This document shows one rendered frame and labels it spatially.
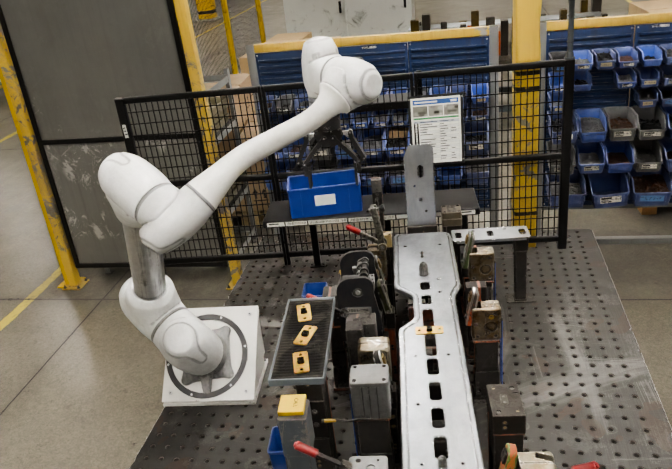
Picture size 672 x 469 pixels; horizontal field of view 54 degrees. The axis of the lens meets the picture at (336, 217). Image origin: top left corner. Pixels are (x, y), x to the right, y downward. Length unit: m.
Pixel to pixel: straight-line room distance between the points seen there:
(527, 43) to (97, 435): 2.66
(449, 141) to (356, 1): 5.83
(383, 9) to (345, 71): 6.88
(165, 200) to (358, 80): 0.56
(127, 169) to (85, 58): 2.50
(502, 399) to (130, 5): 3.04
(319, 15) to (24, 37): 4.90
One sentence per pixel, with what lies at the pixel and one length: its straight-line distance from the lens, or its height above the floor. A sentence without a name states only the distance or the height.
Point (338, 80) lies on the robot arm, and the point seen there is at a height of 1.80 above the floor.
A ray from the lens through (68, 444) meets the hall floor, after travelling 3.59.
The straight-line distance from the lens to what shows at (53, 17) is 4.28.
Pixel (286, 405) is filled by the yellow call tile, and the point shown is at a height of 1.16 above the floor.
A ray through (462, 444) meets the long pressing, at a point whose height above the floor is 1.00.
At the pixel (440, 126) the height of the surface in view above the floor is 1.32.
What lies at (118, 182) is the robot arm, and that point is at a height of 1.61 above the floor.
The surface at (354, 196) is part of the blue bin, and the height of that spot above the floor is 1.10.
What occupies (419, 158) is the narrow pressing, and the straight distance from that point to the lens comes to 2.57.
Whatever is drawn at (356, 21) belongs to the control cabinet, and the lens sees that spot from 8.59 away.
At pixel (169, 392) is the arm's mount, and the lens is 2.41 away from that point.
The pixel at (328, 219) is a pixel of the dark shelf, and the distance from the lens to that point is 2.74.
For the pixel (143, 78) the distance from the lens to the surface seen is 4.10.
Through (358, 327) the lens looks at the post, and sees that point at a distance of 1.91.
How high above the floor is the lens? 2.17
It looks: 25 degrees down
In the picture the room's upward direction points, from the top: 7 degrees counter-clockwise
